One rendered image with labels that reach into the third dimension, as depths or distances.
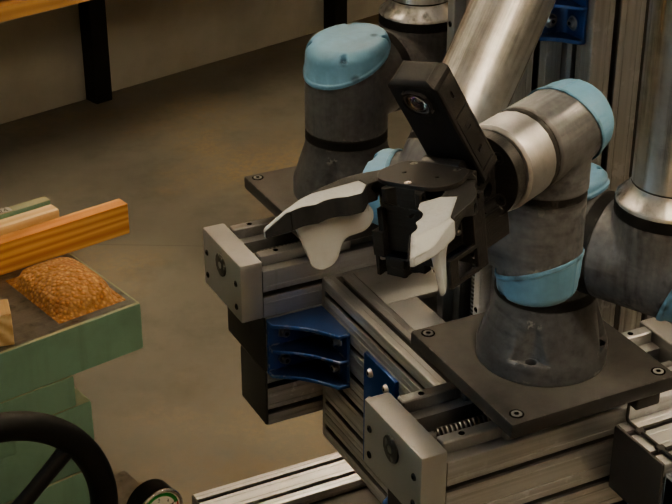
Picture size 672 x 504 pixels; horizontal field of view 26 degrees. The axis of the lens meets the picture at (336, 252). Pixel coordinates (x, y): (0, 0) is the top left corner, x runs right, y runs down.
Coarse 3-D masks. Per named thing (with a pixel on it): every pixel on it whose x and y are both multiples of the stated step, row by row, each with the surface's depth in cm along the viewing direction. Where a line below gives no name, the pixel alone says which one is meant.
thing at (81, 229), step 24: (72, 216) 173; (96, 216) 174; (120, 216) 176; (0, 240) 168; (24, 240) 169; (48, 240) 171; (72, 240) 173; (96, 240) 175; (0, 264) 168; (24, 264) 170
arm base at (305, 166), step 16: (304, 144) 204; (320, 144) 200; (336, 144) 199; (352, 144) 199; (368, 144) 200; (384, 144) 202; (304, 160) 203; (320, 160) 201; (336, 160) 200; (352, 160) 200; (368, 160) 200; (304, 176) 203; (320, 176) 201; (336, 176) 201; (304, 192) 203
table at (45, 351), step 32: (64, 256) 173; (0, 288) 166; (32, 320) 159; (96, 320) 160; (128, 320) 163; (0, 352) 153; (32, 352) 156; (64, 352) 158; (96, 352) 161; (128, 352) 164; (0, 384) 155; (32, 384) 157; (0, 448) 146
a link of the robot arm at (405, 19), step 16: (400, 0) 201; (416, 0) 200; (432, 0) 200; (384, 16) 203; (400, 16) 201; (416, 16) 200; (432, 16) 200; (400, 32) 201; (416, 32) 201; (432, 32) 201; (416, 48) 201; (432, 48) 202
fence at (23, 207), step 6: (42, 198) 174; (18, 204) 172; (24, 204) 172; (30, 204) 172; (36, 204) 173; (42, 204) 173; (48, 204) 174; (18, 210) 171; (24, 210) 172; (0, 216) 170; (6, 216) 171
